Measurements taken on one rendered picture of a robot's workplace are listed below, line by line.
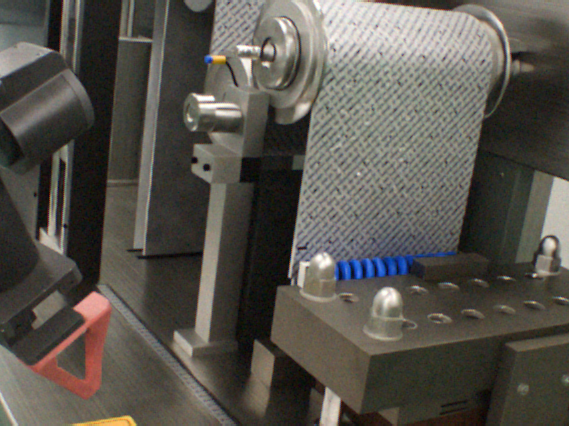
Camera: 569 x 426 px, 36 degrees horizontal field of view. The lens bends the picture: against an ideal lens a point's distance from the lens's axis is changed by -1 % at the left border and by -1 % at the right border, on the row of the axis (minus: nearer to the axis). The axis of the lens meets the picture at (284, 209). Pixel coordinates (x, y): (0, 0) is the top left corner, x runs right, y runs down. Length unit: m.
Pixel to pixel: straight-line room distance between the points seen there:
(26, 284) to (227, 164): 0.41
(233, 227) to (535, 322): 0.34
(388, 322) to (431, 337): 0.05
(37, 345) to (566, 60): 0.73
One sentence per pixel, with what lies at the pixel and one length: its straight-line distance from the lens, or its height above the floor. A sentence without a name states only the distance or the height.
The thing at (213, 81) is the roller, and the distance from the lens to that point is 1.10.
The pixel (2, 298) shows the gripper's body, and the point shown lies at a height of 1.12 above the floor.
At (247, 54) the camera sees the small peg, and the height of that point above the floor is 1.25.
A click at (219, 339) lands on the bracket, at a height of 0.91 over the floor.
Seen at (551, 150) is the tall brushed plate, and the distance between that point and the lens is 1.10.
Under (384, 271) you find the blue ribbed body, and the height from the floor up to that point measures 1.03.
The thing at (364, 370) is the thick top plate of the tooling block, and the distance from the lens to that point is 0.79.
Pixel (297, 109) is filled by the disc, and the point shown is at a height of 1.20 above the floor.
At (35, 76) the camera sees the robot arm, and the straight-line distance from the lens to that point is 0.58.
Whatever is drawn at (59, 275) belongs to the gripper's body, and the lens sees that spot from 0.59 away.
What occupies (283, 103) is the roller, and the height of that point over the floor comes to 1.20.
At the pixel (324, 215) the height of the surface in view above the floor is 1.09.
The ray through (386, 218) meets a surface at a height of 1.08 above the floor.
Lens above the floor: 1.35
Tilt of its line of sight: 16 degrees down
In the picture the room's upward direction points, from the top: 8 degrees clockwise
